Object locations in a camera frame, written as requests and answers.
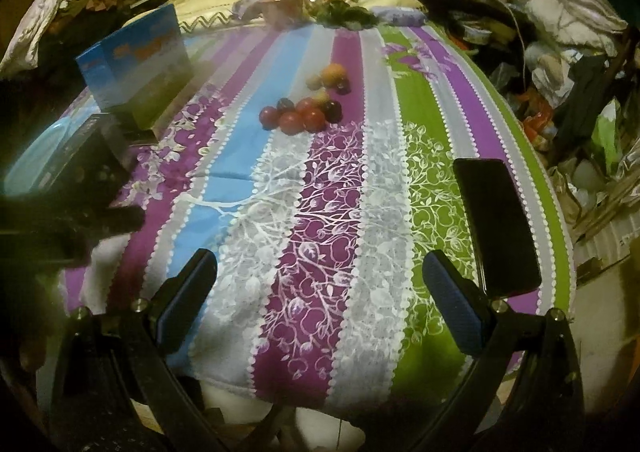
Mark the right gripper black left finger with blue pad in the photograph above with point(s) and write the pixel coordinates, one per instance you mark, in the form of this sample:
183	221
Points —
113	390

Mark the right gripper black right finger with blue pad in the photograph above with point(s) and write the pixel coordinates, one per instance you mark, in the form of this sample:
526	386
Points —
523	390

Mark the black smartphone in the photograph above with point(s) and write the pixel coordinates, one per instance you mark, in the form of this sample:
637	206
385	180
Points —
503	242

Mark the dark plastic-wrapped box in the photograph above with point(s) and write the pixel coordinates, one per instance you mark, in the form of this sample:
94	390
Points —
115	156

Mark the light blue plastic basket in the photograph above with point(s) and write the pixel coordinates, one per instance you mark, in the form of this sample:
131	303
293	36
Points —
35	157

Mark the blue cardboard box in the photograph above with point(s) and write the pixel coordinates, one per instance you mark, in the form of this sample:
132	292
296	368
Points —
138	70

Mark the striped floral bed sheet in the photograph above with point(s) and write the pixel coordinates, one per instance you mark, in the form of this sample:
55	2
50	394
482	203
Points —
320	237

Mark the dark red fruit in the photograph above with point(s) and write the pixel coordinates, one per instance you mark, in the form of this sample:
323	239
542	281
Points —
269	117

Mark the dark blue fruit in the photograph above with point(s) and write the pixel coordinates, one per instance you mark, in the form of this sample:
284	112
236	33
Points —
285	105

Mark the small beige fruit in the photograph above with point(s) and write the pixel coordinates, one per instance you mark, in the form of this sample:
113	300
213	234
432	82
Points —
321	97
314	82

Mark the dark purple fruit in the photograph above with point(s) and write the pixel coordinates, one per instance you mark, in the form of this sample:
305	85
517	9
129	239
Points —
343	87

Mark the orange fruit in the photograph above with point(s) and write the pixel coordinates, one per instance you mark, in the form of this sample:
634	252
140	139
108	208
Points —
332	75

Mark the white pillow bundle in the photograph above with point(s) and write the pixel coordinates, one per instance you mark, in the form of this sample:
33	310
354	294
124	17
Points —
592	24

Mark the pink instant noodle cup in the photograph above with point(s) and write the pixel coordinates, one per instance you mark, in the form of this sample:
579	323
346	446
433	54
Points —
283	14

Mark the purple wrapped packet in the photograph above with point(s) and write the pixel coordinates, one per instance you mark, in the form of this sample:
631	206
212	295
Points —
399	16

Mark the cluttered side table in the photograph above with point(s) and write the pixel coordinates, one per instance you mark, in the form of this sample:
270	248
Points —
505	23

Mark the green leafy vegetables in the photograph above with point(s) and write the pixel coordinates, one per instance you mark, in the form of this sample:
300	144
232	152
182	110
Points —
340	14

